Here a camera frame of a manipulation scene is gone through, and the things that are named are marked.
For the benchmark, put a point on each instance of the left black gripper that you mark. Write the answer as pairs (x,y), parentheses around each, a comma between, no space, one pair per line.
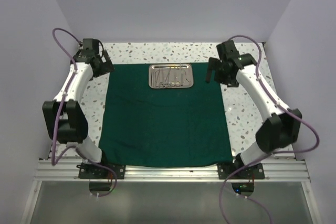
(106,66)

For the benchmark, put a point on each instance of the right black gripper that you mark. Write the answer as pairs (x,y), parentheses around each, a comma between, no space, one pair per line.
(229,82)

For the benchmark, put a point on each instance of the green surgical cloth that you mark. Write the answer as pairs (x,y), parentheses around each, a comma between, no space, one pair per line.
(163,127)

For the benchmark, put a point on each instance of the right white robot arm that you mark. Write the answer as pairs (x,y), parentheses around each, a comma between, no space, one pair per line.
(280,125)

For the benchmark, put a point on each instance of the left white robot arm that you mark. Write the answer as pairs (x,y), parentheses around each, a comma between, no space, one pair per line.
(87,149)

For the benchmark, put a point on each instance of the steel forceps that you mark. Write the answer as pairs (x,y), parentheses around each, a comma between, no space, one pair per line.
(180,76)

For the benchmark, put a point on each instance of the steel scissors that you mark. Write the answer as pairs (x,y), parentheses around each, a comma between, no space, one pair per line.
(165,74)

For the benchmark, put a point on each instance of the steel instrument tray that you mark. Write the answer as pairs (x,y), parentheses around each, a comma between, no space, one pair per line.
(151,67)

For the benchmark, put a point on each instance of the steel tweezers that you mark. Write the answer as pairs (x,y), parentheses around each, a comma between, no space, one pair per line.
(158,75)

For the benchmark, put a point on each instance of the aluminium left side rail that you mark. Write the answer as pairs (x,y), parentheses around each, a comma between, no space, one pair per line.
(65,121)

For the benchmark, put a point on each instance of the aluminium rail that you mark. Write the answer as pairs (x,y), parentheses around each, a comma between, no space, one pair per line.
(270,170)
(65,121)

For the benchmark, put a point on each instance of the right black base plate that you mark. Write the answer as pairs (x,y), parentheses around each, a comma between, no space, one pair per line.
(240,171)

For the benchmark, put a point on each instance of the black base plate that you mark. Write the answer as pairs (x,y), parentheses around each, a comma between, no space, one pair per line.
(89,171)
(240,171)

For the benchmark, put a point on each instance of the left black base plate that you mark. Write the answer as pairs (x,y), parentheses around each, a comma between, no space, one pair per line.
(89,171)

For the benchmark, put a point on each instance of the aluminium front rail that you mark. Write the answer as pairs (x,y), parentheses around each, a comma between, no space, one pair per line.
(270,170)

